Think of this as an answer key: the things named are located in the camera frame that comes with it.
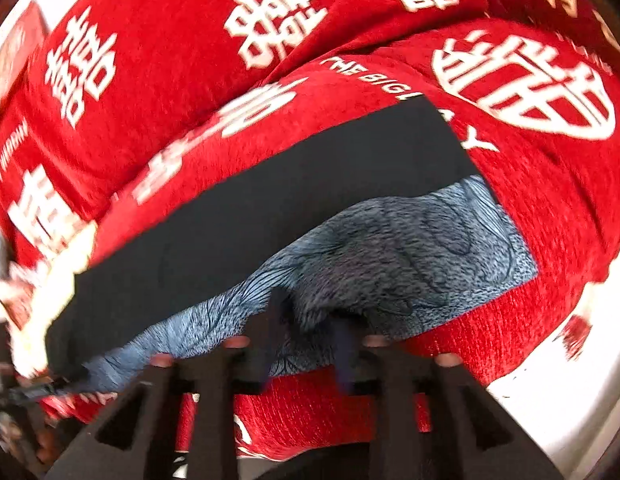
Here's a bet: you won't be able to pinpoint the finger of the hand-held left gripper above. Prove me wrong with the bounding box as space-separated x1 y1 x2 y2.
0 375 73 407

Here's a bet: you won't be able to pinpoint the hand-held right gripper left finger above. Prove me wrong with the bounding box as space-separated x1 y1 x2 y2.
44 287 295 480

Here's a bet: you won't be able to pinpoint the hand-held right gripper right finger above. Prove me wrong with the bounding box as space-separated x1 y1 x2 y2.
333 315 566 480

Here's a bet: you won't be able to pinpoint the black fleece-lined pants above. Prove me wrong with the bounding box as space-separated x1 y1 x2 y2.
44 96 539 395

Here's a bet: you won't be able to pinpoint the red printed blanket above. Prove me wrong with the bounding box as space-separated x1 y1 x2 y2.
0 0 620 466

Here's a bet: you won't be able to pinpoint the red printed box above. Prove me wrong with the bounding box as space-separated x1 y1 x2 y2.
0 2 48 126

